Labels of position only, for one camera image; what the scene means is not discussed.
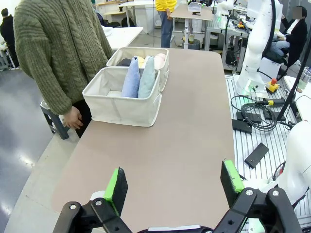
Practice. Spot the clear plastic box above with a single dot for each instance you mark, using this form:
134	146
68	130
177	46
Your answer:
194	7

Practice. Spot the bystander in yellow top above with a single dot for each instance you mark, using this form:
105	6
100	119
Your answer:
165	24

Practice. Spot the black tripod stand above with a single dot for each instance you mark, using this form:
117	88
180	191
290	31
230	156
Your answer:
292	94

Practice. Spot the person's right hand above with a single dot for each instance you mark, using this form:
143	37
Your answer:
73	119

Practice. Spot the seated person in black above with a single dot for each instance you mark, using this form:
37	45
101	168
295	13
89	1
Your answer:
296	36

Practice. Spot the yellow towel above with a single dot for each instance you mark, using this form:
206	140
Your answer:
141	61

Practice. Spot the teal towel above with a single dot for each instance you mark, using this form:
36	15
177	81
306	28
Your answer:
147	80

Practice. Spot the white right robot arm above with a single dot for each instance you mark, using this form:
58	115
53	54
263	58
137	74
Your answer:
255	43

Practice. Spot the lilac towel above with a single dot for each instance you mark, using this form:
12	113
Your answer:
131	80

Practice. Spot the pink towel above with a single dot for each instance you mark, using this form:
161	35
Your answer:
160	60

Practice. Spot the bystander in black jacket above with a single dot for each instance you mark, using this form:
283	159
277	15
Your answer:
8	31

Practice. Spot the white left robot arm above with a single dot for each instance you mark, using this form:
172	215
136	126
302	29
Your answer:
298	157

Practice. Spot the white box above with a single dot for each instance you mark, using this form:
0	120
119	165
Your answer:
268	69

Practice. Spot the brown background table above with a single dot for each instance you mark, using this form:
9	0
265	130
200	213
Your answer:
192	15

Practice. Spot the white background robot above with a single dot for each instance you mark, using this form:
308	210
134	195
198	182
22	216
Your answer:
223	12

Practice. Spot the yellow emergency stop button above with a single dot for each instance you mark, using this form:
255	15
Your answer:
272	87

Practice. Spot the white table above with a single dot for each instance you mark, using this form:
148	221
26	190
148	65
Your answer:
124	36

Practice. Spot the person's right forearm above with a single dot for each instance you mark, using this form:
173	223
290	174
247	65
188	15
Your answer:
53	97

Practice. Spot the black flat box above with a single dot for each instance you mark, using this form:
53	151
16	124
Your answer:
241	126
256	155
249	117

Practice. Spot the grey plastic stool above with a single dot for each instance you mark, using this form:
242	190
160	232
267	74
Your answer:
59	128

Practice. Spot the clear plastic cup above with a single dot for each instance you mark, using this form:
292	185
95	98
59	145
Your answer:
305	80

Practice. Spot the dark grey towel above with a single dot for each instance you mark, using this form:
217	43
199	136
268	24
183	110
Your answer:
124	62

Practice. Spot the white crumpled cloth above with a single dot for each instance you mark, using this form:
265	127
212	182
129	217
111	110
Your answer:
107	30

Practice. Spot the cream fabric storage bin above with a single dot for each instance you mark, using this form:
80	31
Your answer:
121	111
165	70

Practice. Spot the person in green sweater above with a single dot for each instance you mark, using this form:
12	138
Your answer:
60	48

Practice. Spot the green glass jar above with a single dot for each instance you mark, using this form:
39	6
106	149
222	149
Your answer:
191	38

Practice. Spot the small black tool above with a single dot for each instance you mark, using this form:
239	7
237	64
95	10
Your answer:
196	13

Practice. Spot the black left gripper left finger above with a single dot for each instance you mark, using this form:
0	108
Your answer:
116	189

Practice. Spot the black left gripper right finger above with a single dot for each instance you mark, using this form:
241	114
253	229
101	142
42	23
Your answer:
230	182

